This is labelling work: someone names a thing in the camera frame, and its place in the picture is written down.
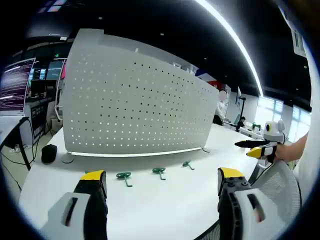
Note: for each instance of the ceiling light strip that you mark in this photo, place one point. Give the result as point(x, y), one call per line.
point(240, 45)

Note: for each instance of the black monitor stand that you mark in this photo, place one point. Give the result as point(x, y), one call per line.
point(17, 140)

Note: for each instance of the black rounded object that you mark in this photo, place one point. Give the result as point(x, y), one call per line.
point(49, 153)

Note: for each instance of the white metal rack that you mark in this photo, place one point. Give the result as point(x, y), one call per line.
point(60, 100)

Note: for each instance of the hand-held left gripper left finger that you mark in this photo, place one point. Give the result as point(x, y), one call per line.
point(75, 207)

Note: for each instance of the white mesh office chair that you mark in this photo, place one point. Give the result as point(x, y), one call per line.
point(277, 190)

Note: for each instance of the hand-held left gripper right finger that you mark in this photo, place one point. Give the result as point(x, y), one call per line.
point(240, 207)

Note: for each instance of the white perforated mounting plate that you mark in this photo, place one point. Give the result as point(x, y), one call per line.
point(140, 100)

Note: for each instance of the person's white shirt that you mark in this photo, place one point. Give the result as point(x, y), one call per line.
point(308, 100)

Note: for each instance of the computer monitor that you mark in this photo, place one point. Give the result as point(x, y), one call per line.
point(15, 85)

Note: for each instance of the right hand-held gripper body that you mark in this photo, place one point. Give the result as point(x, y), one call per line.
point(273, 130)

